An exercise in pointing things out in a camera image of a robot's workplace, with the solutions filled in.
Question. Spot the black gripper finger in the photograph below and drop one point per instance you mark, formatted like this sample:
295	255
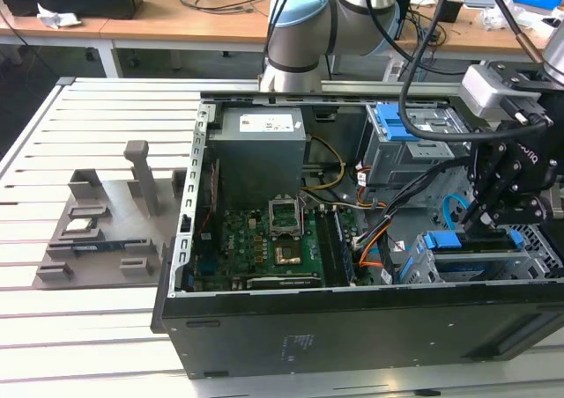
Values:
493	164
524	208

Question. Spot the hard disk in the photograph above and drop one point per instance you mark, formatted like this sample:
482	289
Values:
445	239

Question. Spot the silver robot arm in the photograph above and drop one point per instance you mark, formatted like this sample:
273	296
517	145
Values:
299	32

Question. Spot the metal disk bay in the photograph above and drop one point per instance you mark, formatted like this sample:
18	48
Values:
423	266

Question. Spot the metal drive cage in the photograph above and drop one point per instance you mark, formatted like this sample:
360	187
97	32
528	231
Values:
396	160

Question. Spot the blue drive latch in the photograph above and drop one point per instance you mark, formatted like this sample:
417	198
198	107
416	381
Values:
392	123

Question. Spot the white power strip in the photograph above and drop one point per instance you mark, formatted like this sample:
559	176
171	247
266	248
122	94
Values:
392	70

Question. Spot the clear plastic bag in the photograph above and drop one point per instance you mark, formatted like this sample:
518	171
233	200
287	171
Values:
491	19

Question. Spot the small black box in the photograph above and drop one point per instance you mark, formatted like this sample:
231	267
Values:
454	10

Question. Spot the black RAM slot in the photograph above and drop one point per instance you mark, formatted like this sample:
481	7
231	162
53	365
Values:
344	250
328	248

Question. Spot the black PC case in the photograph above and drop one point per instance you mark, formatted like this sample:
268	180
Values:
352	341

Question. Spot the CPU socket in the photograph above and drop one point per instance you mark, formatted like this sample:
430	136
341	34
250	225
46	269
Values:
288	255

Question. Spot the grey power supply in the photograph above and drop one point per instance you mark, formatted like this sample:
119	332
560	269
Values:
255	160

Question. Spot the black graphics card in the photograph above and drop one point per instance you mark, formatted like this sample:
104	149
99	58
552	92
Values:
282	282

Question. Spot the green motherboard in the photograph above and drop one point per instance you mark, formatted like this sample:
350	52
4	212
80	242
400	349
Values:
247	239

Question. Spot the wooden desk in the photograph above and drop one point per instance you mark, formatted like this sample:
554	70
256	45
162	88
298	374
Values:
198	24
44	34

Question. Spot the grey parts rack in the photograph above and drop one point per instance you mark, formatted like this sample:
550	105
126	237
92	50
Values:
119	222

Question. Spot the silver CPU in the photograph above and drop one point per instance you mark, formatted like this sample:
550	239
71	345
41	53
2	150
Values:
77	227

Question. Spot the crumpled white paper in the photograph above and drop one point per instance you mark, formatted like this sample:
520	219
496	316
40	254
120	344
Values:
59	17

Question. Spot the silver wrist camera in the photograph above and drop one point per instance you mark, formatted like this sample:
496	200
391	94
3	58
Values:
482	90

